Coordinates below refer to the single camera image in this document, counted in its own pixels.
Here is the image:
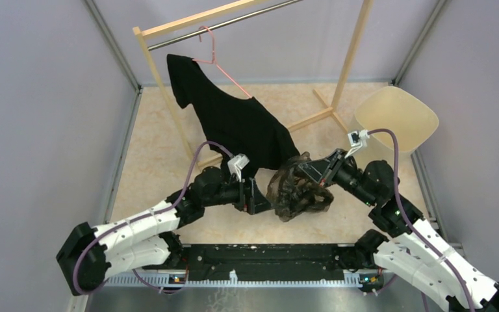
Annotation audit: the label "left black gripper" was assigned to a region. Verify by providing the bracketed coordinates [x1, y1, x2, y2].
[203, 172, 274, 214]

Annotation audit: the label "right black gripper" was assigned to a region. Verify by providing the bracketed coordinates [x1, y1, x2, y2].
[298, 148, 376, 207]

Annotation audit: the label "dark translucent trash bag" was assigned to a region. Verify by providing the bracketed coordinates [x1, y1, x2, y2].
[266, 151, 334, 222]

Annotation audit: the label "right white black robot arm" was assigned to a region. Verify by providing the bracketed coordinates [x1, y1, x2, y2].
[298, 149, 499, 311]

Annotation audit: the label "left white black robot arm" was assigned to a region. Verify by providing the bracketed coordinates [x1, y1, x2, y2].
[56, 167, 272, 296]

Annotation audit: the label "beige plastic trash bin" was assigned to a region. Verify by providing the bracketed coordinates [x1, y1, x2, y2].
[348, 86, 439, 169]

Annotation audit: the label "black t-shirt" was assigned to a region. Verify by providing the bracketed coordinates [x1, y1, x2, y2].
[166, 54, 300, 177]

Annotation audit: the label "metal hanging rod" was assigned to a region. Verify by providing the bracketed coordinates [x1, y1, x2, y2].
[147, 0, 301, 51]

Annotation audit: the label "wooden clothes rack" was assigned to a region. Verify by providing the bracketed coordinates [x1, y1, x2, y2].
[132, 0, 375, 170]

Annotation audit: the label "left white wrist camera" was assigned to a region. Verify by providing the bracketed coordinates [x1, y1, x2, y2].
[227, 154, 250, 182]

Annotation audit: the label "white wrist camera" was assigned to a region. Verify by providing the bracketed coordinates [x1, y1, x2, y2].
[227, 154, 250, 182]
[344, 129, 370, 159]

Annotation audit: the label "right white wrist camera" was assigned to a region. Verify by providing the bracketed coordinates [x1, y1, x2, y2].
[344, 129, 370, 159]

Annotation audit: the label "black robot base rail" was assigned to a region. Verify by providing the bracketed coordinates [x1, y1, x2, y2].
[174, 244, 377, 282]

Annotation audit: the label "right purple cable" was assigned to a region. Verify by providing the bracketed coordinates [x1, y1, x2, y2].
[366, 128, 477, 312]

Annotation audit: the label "pink wire hanger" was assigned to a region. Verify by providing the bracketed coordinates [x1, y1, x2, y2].
[192, 25, 252, 98]

